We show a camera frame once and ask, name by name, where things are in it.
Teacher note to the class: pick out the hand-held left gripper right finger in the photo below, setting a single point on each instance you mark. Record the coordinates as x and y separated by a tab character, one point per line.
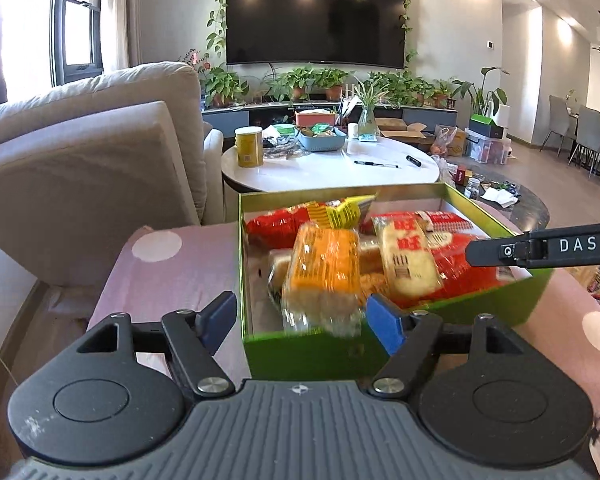
385	322

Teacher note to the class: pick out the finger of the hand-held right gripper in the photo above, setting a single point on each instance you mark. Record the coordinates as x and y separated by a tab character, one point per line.
495	251

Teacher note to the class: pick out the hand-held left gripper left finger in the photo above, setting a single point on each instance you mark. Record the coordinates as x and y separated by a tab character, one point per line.
217	322

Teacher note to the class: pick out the rice cracker packet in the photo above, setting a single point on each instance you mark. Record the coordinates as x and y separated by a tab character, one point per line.
410	270

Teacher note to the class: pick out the sliced bread packet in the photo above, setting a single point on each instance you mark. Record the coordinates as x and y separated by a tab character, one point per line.
277	275

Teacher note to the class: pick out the green cardboard box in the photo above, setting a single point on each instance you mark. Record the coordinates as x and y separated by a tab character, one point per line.
310	355

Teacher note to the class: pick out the orange cracker packet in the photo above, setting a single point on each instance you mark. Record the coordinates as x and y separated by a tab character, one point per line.
320	260

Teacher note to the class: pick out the large red snack packet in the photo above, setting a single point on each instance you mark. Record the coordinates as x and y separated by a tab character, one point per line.
455	277

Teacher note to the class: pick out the dark round table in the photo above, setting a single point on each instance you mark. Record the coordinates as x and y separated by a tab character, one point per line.
525	210

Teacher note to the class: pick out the white crumpled tissue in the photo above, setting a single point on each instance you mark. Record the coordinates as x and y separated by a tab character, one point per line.
500	196

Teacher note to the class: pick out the small glass jar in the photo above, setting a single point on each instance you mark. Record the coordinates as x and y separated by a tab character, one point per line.
472	189

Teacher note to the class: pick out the small red box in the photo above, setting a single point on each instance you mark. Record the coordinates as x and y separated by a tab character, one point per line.
462	176

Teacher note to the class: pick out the clear plastic storage box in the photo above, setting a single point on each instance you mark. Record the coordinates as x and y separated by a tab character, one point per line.
487	150

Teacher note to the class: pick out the grey dining chair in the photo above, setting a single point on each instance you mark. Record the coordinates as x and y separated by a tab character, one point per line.
587	140
555	122

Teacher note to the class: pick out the yellow snack packet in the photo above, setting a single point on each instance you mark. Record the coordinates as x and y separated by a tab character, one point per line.
345	212

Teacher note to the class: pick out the plastic bag with fruit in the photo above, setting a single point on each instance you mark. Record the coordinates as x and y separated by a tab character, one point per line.
442	142

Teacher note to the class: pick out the black marker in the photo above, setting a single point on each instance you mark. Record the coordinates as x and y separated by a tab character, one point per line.
414	161

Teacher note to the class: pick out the green gift box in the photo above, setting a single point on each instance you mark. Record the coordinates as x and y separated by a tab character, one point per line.
485	125

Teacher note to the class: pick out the black pen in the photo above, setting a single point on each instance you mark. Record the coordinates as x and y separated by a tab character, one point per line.
377	164

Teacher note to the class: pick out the open cardboard box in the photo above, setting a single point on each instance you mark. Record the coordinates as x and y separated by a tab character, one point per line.
402	132

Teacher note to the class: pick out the tall leafy floor plant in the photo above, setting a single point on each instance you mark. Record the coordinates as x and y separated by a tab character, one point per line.
482	92

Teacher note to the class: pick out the white round table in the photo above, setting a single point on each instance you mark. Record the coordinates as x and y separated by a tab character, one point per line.
330	172

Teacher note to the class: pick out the potted green plant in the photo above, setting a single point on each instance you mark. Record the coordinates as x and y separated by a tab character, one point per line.
297	85
225	87
441	94
332	85

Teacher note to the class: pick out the yellow can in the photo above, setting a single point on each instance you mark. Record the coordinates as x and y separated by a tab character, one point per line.
249	150

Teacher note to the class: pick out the glass vase with plant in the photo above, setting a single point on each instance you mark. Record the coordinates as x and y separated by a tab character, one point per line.
369	122

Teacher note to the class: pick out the white cup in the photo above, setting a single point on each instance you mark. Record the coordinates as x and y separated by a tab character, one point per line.
353	131

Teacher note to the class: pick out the blue plastic basket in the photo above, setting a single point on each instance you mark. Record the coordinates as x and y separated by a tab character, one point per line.
322	141

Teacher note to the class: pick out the beige sofa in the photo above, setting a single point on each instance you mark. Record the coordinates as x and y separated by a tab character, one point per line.
105	160

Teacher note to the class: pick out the dark television cabinet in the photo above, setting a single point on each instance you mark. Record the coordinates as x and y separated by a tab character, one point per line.
240	117

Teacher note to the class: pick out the pink storage box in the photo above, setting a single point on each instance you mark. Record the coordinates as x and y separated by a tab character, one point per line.
315	118

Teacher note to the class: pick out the red flower decoration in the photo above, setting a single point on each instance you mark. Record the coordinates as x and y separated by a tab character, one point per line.
195	67

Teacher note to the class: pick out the hanging vine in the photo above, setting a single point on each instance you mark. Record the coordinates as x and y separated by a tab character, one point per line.
220	10

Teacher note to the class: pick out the window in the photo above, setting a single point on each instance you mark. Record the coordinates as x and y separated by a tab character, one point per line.
77	20

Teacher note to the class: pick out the wall television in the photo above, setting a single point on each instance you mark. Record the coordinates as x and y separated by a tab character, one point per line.
315	15

